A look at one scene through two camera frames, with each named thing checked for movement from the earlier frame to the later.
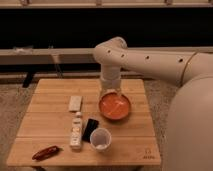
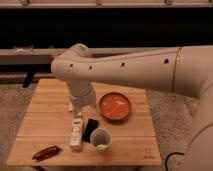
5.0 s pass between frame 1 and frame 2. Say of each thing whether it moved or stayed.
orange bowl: stayed
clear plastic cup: stayed
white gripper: moved
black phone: stayed
